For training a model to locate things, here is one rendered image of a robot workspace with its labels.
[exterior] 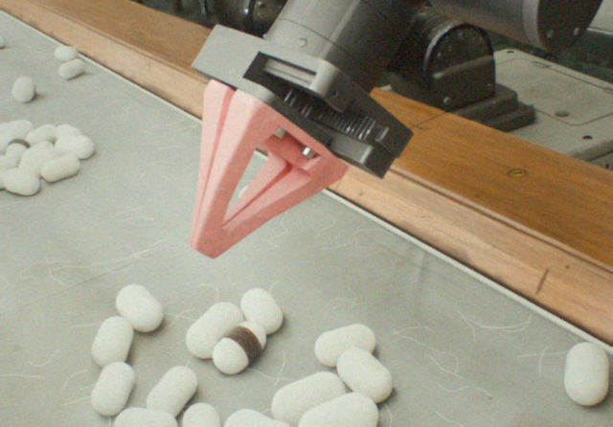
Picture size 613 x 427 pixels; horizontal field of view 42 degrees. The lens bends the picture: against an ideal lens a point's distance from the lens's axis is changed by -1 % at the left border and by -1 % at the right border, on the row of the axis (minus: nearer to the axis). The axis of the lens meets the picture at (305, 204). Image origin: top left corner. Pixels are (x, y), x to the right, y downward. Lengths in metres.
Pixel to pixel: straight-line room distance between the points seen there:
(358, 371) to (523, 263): 0.13
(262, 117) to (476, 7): 0.10
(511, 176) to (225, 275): 0.19
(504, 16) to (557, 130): 0.93
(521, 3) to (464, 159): 0.23
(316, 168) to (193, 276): 0.16
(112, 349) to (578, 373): 0.23
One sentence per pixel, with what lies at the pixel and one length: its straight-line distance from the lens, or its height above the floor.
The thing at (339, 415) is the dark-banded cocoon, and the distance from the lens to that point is 0.36.
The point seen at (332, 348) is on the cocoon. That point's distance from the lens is 0.40.
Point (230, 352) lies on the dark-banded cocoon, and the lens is 0.41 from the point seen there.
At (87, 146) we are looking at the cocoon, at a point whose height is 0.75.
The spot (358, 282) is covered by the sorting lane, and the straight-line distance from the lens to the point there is 0.47.
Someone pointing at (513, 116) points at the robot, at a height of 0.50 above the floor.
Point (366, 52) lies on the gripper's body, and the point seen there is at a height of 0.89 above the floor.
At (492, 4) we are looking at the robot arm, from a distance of 0.34.
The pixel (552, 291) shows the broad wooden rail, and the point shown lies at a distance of 0.45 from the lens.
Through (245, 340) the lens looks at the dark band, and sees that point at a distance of 0.42.
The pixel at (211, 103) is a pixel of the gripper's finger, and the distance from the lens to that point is 0.38.
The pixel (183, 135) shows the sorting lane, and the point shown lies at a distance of 0.71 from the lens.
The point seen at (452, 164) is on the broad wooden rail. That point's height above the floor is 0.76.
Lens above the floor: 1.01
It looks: 29 degrees down
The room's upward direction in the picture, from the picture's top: 9 degrees counter-clockwise
